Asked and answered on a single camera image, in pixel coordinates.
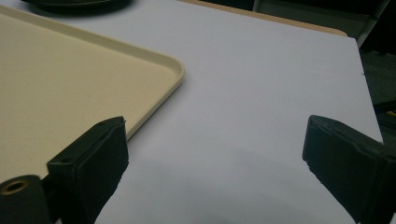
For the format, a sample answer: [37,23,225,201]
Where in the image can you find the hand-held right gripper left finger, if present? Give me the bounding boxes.
[46,116,130,224]

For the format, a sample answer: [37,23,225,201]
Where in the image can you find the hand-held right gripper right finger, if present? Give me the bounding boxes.
[302,114,396,224]

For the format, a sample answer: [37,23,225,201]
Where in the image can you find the beige plastic tray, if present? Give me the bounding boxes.
[0,5,186,184]

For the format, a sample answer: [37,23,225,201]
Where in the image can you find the dark round object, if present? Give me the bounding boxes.
[21,0,134,13]

